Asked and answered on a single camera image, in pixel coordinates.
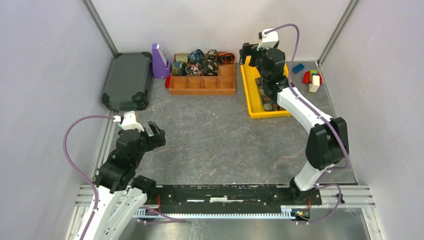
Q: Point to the teal navy rolled tie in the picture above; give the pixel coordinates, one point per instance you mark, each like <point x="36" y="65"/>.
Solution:
<point x="179" y="69"/>

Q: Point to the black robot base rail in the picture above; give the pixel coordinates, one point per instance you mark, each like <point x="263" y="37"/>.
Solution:
<point x="229" y="198"/>

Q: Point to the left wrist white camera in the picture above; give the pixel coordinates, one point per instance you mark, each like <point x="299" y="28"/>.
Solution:
<point x="128" y="121"/>

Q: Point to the wrist white camera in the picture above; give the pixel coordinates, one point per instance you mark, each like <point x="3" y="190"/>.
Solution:
<point x="268" y="39"/>
<point x="128" y="121"/>

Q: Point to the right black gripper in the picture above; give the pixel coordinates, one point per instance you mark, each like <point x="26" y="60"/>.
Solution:
<point x="248" y="50"/>

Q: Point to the small red block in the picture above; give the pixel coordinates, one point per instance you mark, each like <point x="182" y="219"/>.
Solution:
<point x="167" y="82"/>

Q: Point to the orange black rolled tie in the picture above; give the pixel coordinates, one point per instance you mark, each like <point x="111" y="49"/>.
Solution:
<point x="225" y="58"/>

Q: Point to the red toy block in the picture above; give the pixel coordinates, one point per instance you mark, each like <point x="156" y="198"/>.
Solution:
<point x="307" y="78"/>

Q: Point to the black floral rolled tie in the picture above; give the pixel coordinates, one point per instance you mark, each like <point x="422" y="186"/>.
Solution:
<point x="210" y="67"/>

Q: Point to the black yellow rolled tie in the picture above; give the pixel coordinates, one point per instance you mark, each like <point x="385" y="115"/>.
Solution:
<point x="212" y="55"/>

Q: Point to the olive patterned rolled tie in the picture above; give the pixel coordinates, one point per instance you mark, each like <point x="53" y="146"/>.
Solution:
<point x="181" y="58"/>

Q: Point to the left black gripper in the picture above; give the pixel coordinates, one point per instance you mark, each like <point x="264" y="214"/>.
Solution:
<point x="157" y="140"/>

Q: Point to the cream toy block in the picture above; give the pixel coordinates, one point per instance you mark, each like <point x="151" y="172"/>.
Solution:
<point x="314" y="84"/>

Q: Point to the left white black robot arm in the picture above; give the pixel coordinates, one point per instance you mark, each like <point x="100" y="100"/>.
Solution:
<point x="120" y="192"/>

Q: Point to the blue toy brick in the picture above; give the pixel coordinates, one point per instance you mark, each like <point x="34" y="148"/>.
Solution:
<point x="297" y="68"/>

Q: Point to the pink floral rolled tie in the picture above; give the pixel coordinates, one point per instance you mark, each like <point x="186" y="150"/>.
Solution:
<point x="194" y="70"/>

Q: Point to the purple dispenser stand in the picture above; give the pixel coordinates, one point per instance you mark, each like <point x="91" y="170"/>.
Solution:
<point x="161" y="66"/>

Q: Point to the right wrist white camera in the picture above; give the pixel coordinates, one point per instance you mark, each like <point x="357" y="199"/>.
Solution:
<point x="268" y="39"/>

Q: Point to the dark grey suitcase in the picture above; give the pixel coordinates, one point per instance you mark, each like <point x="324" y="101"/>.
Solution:
<point x="128" y="82"/>

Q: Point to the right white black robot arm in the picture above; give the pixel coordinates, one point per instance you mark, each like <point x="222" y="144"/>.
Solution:
<point x="327" y="142"/>

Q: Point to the yellow plastic tray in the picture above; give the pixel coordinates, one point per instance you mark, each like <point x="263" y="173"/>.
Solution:
<point x="252" y="93"/>

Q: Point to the orange compartment organizer box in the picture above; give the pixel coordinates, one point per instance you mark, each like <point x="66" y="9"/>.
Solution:
<point x="222" y="84"/>

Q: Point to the dark blue rolled tie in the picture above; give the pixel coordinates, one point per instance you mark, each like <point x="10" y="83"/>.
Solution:
<point x="196" y="57"/>

